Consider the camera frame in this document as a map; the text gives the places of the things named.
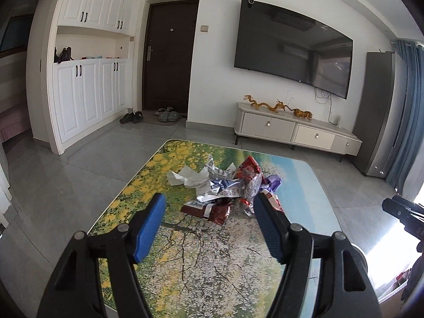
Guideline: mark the landscape printed coffee table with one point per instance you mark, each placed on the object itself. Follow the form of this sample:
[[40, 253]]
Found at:
[[205, 265]]

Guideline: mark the purple snack wrapper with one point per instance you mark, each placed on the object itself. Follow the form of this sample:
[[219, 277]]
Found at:
[[273, 183]]

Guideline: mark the grey slipper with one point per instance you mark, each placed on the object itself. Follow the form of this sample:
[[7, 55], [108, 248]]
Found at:
[[164, 118], [175, 116]]

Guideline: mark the black handbag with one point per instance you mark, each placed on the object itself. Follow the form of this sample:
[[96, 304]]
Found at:
[[64, 55]]

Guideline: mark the white hallway cabinet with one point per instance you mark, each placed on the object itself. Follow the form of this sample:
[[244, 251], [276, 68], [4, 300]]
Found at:
[[86, 99]]

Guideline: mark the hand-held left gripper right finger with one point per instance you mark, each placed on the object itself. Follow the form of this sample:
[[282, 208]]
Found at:
[[267, 230]]

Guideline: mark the bright red snack wrapper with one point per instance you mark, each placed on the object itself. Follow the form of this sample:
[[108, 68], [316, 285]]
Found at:
[[248, 167]]

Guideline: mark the dark bedroom window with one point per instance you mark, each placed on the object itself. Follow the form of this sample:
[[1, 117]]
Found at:
[[16, 33]]

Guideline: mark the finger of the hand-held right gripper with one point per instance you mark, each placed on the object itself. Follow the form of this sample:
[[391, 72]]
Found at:
[[396, 209], [409, 202]]

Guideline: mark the silver blue snack wrapper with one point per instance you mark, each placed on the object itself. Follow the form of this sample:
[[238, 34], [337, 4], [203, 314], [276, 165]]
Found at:
[[225, 192]]

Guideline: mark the golden dragon figurine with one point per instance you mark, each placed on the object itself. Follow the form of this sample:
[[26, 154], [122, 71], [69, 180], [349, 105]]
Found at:
[[263, 106]]

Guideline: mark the dark red snack wrapper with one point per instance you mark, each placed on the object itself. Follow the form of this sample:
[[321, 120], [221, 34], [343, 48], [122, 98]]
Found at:
[[218, 213]]

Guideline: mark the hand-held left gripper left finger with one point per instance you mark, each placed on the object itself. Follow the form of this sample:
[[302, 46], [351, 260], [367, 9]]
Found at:
[[149, 230]]

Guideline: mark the blue curtain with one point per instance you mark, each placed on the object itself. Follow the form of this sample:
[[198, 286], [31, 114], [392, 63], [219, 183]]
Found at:
[[409, 112]]

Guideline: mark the pink bed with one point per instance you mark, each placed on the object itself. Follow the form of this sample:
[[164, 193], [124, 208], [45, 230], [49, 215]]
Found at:
[[13, 122]]

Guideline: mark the white television stand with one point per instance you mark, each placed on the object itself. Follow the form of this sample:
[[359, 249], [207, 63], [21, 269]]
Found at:
[[314, 135]]

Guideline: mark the black shoe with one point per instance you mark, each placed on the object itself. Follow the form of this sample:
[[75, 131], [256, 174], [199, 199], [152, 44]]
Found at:
[[137, 116], [127, 118]]

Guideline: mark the white blue printed wrapper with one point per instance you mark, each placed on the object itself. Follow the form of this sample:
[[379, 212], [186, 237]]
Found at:
[[220, 169]]

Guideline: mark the beige wall light switch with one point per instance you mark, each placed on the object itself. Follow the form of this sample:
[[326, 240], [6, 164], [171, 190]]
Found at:
[[204, 29]]

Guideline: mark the white tissue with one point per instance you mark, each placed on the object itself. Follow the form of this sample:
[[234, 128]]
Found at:
[[190, 175]]

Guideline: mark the golden tiger figurine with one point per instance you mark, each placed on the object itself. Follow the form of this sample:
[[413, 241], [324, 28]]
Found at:
[[303, 113]]

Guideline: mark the grey standing air conditioner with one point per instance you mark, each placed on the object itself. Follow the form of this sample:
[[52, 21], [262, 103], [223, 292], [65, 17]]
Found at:
[[374, 112]]

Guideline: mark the large black television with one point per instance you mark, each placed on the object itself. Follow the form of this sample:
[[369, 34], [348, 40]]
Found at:
[[291, 46]]

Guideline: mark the dark brown entrance door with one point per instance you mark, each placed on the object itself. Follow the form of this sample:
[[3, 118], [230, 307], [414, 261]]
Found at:
[[169, 66]]

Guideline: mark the red white snack wrapper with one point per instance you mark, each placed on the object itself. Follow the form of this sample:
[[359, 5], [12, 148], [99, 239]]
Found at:
[[275, 202]]

